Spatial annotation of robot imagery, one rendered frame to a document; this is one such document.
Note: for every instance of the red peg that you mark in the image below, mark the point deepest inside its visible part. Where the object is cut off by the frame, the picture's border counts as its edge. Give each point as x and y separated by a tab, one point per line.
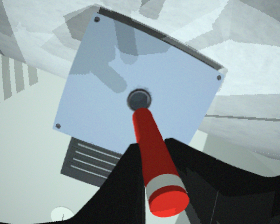
165	191

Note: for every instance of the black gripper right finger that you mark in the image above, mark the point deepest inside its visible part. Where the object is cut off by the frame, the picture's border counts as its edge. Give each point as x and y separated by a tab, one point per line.
222	194

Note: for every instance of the light blue square panel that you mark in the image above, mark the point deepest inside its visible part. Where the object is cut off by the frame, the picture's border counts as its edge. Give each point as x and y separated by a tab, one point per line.
117	70

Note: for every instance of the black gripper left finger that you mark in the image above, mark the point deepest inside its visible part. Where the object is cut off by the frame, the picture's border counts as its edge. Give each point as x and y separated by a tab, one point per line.
120	200

